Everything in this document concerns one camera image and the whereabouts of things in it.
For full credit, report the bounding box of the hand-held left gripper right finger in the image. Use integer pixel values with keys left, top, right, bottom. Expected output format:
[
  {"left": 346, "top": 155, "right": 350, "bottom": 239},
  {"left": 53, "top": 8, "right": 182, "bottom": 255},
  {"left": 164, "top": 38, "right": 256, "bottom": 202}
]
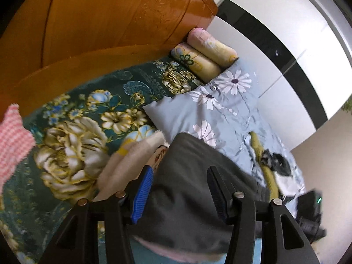
[{"left": 207, "top": 166, "right": 321, "bottom": 264}]

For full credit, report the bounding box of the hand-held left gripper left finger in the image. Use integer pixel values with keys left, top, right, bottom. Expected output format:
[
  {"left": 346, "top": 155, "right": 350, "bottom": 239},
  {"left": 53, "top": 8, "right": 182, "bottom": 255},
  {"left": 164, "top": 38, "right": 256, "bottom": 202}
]
[{"left": 38, "top": 166, "right": 154, "bottom": 264}]

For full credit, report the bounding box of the dark grey garment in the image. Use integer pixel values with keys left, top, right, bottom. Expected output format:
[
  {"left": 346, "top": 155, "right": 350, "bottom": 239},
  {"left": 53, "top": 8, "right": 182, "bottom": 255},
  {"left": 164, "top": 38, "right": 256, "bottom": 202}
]
[{"left": 132, "top": 132, "right": 271, "bottom": 263}]

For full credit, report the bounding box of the cream cloth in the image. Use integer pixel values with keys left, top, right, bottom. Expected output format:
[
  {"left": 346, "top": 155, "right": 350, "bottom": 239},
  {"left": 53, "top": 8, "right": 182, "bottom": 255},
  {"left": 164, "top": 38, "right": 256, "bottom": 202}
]
[{"left": 93, "top": 130, "right": 171, "bottom": 202}]

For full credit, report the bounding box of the black and white garment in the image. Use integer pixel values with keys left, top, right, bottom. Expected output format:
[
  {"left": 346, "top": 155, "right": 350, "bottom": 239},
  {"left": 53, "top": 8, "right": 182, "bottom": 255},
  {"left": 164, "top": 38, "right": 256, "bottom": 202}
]
[{"left": 260, "top": 148, "right": 306, "bottom": 196}]

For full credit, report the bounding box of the olive yellow garment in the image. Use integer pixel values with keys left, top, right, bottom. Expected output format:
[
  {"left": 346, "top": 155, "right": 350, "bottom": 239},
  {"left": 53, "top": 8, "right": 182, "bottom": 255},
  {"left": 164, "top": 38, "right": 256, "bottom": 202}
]
[{"left": 249, "top": 131, "right": 282, "bottom": 196}]

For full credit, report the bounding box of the grey floral pillow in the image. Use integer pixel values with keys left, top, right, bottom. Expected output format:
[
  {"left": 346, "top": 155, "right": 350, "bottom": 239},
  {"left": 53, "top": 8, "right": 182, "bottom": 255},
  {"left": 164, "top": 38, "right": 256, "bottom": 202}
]
[{"left": 142, "top": 58, "right": 306, "bottom": 198}]

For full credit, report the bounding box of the teal floral blanket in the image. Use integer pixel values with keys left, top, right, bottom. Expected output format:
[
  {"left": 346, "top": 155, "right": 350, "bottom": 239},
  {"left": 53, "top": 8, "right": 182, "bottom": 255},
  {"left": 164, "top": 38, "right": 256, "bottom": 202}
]
[{"left": 0, "top": 56, "right": 205, "bottom": 264}]

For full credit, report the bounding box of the green potted plant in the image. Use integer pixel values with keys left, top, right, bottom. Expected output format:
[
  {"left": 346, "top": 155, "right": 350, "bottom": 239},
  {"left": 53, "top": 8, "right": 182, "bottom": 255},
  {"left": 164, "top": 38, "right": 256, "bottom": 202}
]
[{"left": 341, "top": 95, "right": 352, "bottom": 115}]

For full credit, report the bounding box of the yellow floral roll pillow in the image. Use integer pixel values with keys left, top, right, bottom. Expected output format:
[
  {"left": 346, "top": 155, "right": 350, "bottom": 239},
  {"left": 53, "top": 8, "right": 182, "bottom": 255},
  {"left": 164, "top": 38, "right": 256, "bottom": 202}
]
[{"left": 170, "top": 42, "right": 222, "bottom": 84}]

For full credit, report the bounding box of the pink checked cloth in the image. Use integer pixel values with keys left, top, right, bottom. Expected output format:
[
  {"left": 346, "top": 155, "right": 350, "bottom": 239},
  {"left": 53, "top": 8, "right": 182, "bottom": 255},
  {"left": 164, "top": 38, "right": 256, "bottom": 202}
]
[{"left": 0, "top": 104, "right": 36, "bottom": 196}]

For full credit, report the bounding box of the pink roll pillow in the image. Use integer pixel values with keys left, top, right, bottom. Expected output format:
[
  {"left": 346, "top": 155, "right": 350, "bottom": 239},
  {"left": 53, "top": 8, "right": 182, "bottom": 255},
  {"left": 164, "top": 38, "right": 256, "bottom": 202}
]
[{"left": 188, "top": 27, "right": 239, "bottom": 68}]

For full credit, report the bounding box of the wooden headboard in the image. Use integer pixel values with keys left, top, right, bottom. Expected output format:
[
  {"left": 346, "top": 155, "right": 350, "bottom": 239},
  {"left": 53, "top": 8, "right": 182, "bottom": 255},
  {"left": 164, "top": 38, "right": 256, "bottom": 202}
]
[{"left": 0, "top": 0, "right": 219, "bottom": 121}]

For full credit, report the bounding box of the white wardrobe with black stripe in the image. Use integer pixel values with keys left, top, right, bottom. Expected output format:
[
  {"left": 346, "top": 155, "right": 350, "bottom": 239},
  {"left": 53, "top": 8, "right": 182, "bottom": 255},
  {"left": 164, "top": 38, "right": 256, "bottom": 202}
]
[{"left": 206, "top": 0, "right": 352, "bottom": 150}]

